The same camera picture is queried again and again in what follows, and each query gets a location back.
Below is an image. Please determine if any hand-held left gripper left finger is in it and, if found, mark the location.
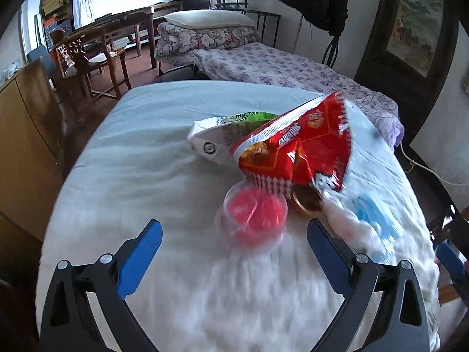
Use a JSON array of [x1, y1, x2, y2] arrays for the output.
[[40, 219, 164, 352]]

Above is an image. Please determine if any red snack bag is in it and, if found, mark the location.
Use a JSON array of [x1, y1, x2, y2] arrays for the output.
[[230, 91, 354, 199]]

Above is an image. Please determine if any clear cup with red lid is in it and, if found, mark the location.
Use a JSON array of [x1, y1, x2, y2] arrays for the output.
[[214, 181, 288, 253]]

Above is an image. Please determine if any folded floral quilt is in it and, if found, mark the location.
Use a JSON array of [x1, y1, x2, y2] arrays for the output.
[[154, 22, 262, 68]]

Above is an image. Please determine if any shelf with boxes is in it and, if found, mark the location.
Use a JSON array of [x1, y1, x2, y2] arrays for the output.
[[38, 0, 74, 35]]

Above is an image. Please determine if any blue face mask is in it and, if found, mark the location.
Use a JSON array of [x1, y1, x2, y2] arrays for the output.
[[350, 194, 398, 261]]

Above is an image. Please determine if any white green snack bag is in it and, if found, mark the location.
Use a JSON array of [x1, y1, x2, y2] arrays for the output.
[[187, 111, 281, 165]]

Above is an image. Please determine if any blue plastic chair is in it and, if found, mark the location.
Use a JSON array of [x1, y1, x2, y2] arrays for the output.
[[26, 45, 55, 81]]

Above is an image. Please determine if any dark framed landscape painting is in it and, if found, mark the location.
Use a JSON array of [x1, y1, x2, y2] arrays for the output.
[[354, 0, 460, 99]]

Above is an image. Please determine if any cartoon printed blanket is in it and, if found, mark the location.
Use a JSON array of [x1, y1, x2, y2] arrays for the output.
[[35, 81, 442, 352]]

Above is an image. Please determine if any white cable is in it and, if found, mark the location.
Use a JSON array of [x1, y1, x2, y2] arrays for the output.
[[397, 139, 462, 187]]

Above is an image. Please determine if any wooden table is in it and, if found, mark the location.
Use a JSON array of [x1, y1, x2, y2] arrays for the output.
[[73, 5, 158, 68]]

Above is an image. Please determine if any large white tissue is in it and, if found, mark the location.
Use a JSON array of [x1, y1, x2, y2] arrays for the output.
[[324, 200, 382, 253]]

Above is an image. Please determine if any purple cloth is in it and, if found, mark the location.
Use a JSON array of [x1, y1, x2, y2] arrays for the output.
[[377, 112, 405, 147]]

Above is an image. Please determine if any wooden cabinet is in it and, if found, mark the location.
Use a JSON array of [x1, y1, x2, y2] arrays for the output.
[[0, 57, 67, 243]]

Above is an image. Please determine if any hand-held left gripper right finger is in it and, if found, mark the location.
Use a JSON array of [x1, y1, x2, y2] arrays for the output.
[[306, 219, 430, 352]]

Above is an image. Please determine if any brown round lid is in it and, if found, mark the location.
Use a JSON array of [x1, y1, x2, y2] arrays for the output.
[[291, 185, 325, 215]]

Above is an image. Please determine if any white pillow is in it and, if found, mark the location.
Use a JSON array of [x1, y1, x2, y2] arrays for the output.
[[164, 9, 257, 29]]

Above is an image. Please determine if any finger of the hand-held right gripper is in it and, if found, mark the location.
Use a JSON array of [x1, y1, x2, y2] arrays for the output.
[[435, 241, 468, 292]]

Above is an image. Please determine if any purple floral bed sheet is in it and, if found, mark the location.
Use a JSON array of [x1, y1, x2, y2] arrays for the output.
[[191, 42, 400, 125]]

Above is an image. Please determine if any carved wooden chair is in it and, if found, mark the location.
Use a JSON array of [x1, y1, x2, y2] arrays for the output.
[[49, 27, 132, 99]]

